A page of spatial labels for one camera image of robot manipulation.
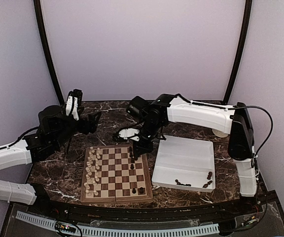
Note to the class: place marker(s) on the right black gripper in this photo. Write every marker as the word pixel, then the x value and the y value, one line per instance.
pixel 146 147

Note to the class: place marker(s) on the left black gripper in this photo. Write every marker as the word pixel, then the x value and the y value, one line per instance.
pixel 92 124

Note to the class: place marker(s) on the wooden chess board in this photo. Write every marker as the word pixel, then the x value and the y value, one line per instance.
pixel 118 179

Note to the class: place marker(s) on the white plastic tray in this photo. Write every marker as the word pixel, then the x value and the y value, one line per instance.
pixel 187 160

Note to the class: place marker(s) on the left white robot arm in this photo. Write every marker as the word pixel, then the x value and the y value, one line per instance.
pixel 37 144

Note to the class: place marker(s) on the dark pawns on board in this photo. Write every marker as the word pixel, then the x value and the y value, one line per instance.
pixel 132 161

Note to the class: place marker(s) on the white chess pieces row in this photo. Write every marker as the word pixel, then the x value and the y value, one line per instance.
pixel 93 172

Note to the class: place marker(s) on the dark chess pieces small pile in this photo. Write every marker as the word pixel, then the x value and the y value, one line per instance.
pixel 209 178

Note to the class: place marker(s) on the cream ceramic mug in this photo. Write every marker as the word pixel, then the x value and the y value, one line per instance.
pixel 219 133

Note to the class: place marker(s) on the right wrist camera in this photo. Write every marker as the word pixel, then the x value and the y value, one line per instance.
pixel 126 134

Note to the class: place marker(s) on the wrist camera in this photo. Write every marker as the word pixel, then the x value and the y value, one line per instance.
pixel 126 134
pixel 73 103

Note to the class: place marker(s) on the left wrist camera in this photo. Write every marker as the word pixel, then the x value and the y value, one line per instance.
pixel 73 103

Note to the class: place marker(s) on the white slotted cable duct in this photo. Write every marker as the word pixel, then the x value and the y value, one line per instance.
pixel 119 229

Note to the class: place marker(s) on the left black frame post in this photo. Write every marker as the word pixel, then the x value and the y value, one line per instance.
pixel 46 50

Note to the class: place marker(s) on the black frame post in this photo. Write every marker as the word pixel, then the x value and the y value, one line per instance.
pixel 46 50
pixel 239 51

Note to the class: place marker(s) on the right black frame post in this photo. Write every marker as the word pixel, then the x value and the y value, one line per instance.
pixel 239 51

